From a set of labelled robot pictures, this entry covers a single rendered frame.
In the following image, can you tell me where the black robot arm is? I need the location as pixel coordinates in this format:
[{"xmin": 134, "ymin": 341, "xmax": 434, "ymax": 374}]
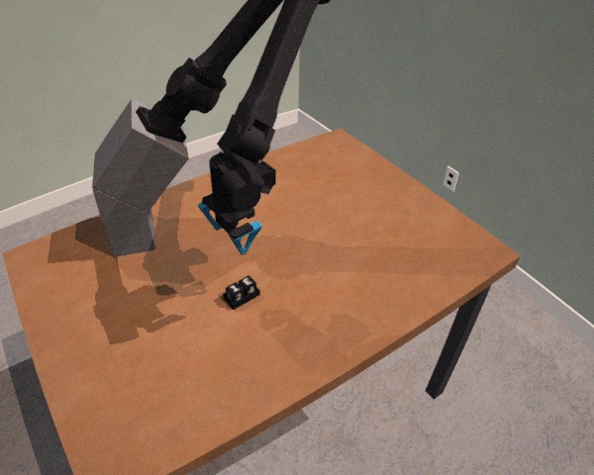
[{"xmin": 136, "ymin": 0, "xmax": 331, "ymax": 212}]

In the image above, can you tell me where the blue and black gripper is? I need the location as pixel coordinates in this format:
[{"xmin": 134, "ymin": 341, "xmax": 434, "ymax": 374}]
[{"xmin": 198, "ymin": 185, "xmax": 261, "ymax": 255}]

